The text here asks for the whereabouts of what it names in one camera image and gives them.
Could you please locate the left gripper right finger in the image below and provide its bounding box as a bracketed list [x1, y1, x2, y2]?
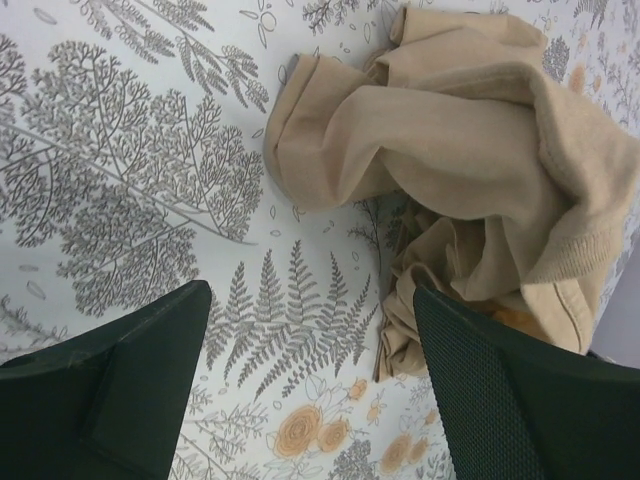
[413, 287, 639, 479]

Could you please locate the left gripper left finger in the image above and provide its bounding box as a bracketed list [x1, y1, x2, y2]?
[1, 280, 212, 479]

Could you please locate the beige t shirt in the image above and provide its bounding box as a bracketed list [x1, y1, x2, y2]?
[265, 8, 639, 381]

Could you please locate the floral patterned table mat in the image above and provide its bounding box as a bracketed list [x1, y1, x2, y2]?
[1, 1, 639, 479]

